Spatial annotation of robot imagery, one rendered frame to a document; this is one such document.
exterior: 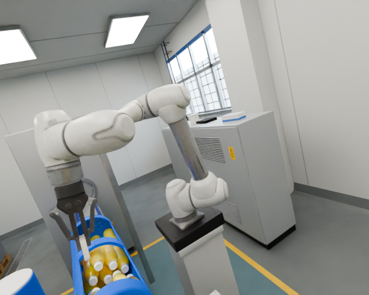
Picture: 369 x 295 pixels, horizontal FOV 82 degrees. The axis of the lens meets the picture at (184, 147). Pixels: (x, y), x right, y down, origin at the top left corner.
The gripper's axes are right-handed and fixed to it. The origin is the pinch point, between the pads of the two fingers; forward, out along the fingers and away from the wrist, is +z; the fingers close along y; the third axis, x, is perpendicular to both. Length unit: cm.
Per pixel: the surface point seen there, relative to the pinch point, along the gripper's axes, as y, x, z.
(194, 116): -171, -197, -46
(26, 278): 39, -96, 42
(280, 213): -190, -89, 84
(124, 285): -9.0, -9.7, 23.3
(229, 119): -160, -110, -31
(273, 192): -183, -88, 57
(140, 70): -220, -503, -219
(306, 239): -204, -74, 116
